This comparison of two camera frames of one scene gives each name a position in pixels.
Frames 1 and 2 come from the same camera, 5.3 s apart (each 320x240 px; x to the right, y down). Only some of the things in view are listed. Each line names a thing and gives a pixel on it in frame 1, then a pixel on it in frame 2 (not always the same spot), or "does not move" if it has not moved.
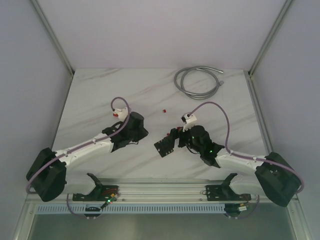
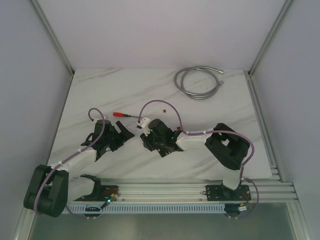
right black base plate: x=224 y=192 does not move
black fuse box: x=164 y=146 does not move
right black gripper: x=175 y=134 to x=147 y=143
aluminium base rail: x=156 y=190 does not move
